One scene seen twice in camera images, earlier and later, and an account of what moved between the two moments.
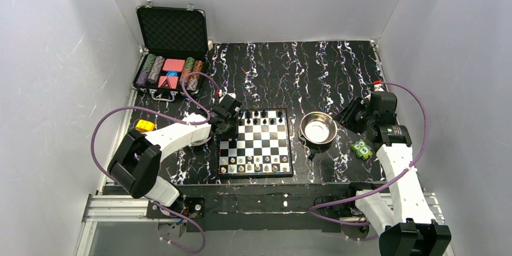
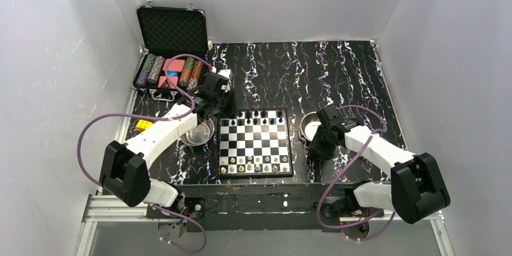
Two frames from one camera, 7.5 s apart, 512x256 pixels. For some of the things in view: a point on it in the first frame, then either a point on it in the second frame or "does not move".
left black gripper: (230, 116) → (223, 96)
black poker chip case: (174, 43) does not move
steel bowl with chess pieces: (318, 128) does not move
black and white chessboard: (262, 147) does not move
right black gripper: (352, 113) → (317, 145)
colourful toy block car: (145, 125) does not move
